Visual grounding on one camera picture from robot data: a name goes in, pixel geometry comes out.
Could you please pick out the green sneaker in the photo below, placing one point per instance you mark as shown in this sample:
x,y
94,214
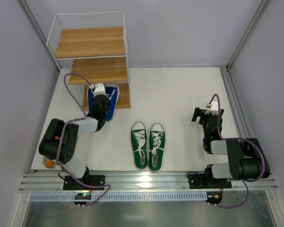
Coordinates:
x,y
157,142
138,137

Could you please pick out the white wire wooden shoe shelf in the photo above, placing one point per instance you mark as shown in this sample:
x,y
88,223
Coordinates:
x,y
93,45

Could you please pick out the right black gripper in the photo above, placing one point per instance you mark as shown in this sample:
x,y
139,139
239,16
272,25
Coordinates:
x,y
206,117

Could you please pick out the left aluminium frame post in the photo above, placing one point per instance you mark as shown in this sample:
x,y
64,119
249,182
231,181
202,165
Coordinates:
x,y
32,20

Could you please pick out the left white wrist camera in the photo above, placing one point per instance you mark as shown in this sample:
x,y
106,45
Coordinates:
x,y
96,89

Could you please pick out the grey slotted cable duct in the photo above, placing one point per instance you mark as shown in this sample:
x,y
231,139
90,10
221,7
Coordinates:
x,y
118,196

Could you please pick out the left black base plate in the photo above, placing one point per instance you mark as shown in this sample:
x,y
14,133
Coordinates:
x,y
94,180

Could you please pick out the left orange sneaker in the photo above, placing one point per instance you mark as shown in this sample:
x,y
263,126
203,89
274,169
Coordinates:
x,y
48,163

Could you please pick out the right green sneaker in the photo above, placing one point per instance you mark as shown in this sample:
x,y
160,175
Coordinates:
x,y
157,142

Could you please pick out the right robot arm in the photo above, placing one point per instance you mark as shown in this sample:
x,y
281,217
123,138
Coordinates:
x,y
246,160

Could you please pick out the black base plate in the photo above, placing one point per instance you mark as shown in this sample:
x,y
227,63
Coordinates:
x,y
94,180
198,180

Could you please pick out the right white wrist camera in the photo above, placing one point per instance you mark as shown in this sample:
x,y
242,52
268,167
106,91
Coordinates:
x,y
212,108

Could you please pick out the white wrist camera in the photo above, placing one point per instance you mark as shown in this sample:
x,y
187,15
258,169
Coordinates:
x,y
96,89
212,108

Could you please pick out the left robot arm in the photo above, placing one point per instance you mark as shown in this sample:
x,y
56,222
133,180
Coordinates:
x,y
59,143

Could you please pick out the blue sneaker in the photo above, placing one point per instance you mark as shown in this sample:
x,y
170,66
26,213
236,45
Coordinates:
x,y
91,99
112,93

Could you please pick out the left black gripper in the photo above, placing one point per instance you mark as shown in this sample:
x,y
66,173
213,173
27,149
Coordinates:
x,y
101,100

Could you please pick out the aluminium frame post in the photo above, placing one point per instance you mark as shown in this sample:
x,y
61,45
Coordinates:
x,y
32,20
248,31

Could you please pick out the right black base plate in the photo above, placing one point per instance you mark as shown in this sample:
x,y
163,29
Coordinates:
x,y
198,180

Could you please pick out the aluminium front rail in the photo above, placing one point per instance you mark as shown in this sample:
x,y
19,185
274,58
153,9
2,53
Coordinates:
x,y
49,181

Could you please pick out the left green sneaker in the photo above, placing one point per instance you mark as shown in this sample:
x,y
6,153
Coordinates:
x,y
138,137

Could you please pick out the right aluminium frame post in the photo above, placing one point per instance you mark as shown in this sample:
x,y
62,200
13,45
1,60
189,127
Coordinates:
x,y
248,31

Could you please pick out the right aluminium frame rail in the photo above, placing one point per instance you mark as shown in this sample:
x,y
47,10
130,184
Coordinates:
x,y
240,121

